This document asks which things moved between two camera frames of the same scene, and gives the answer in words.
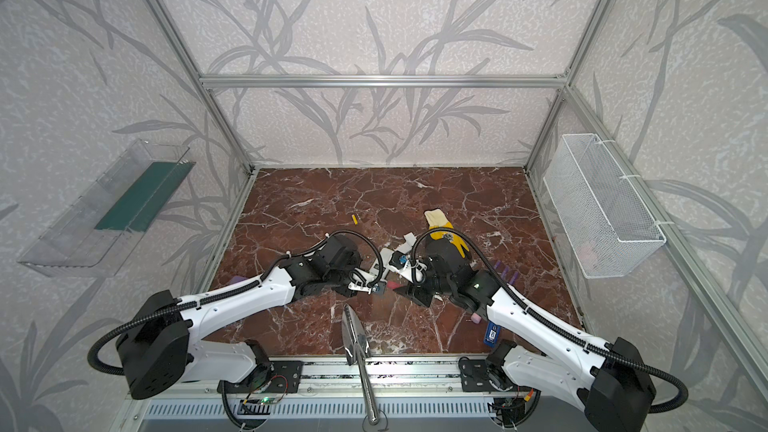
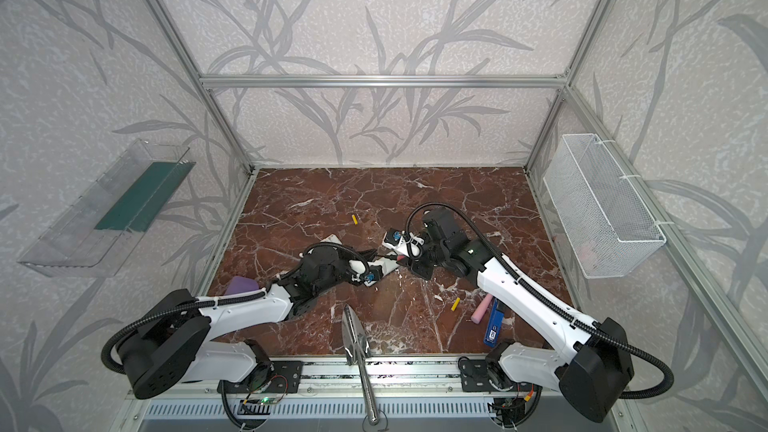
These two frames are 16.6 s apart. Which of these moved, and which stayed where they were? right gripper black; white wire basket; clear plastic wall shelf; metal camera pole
Moved: right gripper black
Stayed: clear plastic wall shelf; white wire basket; metal camera pole
